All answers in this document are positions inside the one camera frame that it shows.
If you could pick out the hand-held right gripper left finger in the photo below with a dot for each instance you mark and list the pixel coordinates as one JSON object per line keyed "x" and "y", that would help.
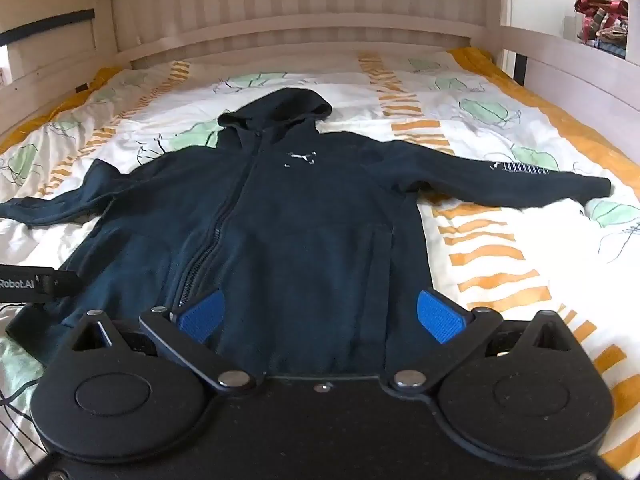
{"x": 202, "y": 316}

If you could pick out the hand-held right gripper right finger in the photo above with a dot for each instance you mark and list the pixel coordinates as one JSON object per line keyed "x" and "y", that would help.
{"x": 440, "y": 317}

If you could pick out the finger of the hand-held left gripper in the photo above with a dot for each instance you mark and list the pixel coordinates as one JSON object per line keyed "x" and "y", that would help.
{"x": 60, "y": 284}

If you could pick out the dark navy zip hoodie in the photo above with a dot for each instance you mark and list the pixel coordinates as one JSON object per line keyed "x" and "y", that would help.
{"x": 300, "y": 210}

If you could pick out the white leaf-print duvet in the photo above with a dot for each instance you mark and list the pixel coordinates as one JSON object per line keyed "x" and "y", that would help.
{"x": 500, "y": 240}

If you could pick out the yellow bed sheet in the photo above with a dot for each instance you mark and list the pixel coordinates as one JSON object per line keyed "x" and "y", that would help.
{"x": 575, "y": 125}

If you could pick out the white wooden bed frame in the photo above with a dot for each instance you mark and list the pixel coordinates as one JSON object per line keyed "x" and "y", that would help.
{"x": 300, "y": 5}

